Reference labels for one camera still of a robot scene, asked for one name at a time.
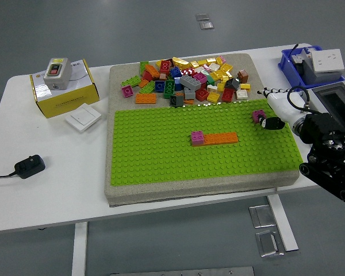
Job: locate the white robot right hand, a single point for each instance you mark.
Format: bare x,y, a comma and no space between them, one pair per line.
284,109

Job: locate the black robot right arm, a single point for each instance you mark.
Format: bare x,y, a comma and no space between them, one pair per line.
322,129

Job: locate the white brick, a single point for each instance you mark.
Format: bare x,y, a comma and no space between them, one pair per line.
212,87
213,67
242,94

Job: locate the brown brick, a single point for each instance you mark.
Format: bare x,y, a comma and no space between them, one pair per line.
243,75

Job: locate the dark grey slope brick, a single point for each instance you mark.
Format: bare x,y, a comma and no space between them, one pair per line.
232,83

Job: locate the long orange brick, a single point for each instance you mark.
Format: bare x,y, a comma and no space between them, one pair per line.
221,138

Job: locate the small pink brick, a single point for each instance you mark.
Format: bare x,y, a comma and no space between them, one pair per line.
222,59

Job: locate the red square ringed brick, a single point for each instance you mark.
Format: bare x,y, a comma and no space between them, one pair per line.
201,94

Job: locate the small orange brick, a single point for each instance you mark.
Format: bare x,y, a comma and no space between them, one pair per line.
189,101
143,83

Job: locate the square grey brick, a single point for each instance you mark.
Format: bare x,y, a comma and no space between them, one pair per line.
189,92

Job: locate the long grey brick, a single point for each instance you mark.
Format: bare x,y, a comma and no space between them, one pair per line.
190,81

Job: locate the red white-spotted brick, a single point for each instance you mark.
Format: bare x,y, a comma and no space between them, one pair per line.
188,71

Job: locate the dark grey ringed brick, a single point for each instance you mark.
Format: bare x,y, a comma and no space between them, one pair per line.
176,100

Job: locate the golden yellow wedge brick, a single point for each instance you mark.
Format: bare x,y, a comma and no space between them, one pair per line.
180,61

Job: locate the blue studded brick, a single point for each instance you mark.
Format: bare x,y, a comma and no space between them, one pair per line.
175,72

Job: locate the dark green ringed brick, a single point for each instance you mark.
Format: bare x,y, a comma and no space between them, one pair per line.
169,87

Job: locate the small salmon brick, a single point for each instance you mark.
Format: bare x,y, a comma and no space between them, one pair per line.
162,76

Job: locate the large red brick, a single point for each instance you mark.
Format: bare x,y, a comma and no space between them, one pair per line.
165,66

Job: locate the lime green long brick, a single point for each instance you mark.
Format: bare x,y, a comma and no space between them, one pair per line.
148,87
130,80

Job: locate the flat orange eight-stud brick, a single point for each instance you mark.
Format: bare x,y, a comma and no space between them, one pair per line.
145,98

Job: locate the blue plastic bin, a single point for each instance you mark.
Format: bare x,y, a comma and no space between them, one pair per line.
287,64

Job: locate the grey device block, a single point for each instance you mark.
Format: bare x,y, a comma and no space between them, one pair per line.
319,77

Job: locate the large metal floor plate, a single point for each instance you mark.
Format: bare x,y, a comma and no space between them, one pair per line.
268,243
261,216

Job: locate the small metal floor plate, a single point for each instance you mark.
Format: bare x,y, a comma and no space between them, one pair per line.
207,26
202,16

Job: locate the white table leg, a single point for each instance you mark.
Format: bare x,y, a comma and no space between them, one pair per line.
284,230
80,250

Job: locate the lime green studded baseplate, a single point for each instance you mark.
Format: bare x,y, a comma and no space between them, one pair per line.
161,155

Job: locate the grey-brown foam mat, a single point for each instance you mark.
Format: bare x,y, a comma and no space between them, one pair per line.
118,74

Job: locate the yellow white cardboard box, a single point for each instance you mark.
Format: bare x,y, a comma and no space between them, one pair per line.
69,103

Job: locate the black power adapter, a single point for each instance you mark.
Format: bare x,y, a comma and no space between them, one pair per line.
30,167

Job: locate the grey electrical enclosure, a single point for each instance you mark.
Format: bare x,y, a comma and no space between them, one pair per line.
333,99

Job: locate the white wall socket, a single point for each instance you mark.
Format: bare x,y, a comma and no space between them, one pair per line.
326,60

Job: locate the white wall switch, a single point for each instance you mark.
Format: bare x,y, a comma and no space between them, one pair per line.
83,118

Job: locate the grey push-button switch box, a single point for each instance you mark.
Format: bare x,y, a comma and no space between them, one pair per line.
57,80

